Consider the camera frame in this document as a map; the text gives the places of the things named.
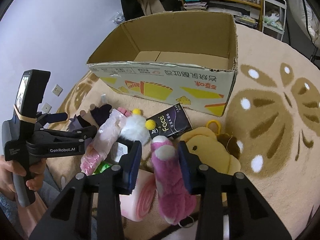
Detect pink bagged soft item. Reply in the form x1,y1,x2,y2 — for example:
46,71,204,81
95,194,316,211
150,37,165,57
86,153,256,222
80,107,133,176

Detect black Face tissue pack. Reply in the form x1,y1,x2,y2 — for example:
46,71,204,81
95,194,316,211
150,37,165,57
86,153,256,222
145,103,193,140

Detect open cardboard box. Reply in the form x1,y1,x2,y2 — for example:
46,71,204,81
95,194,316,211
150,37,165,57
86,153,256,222
87,11,238,116

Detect white rolling cart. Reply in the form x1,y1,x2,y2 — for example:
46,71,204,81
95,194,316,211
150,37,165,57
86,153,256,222
262,0,287,41

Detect lower wall socket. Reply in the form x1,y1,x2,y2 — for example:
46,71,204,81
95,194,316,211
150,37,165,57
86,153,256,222
41,103,52,113

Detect cream bedding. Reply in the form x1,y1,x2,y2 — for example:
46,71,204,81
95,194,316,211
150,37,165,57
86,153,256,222
287,0,319,48

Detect beige patterned carpet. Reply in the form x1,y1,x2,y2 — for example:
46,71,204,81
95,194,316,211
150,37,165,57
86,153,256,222
57,24,319,239

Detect green tissue packet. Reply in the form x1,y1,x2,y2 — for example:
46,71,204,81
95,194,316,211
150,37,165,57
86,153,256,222
93,161,112,174

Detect wall socket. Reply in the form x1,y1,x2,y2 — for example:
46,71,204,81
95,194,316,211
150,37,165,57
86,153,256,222
41,103,52,113
52,84,63,96

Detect upper wall socket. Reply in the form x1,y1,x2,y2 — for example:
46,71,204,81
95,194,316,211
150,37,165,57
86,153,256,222
52,84,63,96

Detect pink white cushion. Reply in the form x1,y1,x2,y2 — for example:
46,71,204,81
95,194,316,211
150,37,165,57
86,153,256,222
119,170,156,222

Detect pink white plush toy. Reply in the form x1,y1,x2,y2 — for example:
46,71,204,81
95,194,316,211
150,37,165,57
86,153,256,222
151,135,196,225

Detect dark purple plush doll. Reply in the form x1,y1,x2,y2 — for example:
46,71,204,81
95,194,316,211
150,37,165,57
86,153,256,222
67,104,112,132

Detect yellow dog plush toy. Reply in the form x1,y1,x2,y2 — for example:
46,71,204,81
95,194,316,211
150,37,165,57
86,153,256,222
180,120,241,175

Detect person's left hand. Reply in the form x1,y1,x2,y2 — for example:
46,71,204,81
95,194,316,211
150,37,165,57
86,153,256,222
1,155,47,201

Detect white fluffy pompom plush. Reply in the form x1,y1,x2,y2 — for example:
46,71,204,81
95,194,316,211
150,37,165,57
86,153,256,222
120,108,156,146

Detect phone on left gripper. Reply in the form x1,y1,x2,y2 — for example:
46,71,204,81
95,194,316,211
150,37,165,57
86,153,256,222
14,69,50,119

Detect white product tag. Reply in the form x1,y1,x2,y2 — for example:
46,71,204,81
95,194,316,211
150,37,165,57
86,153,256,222
110,142,128,163

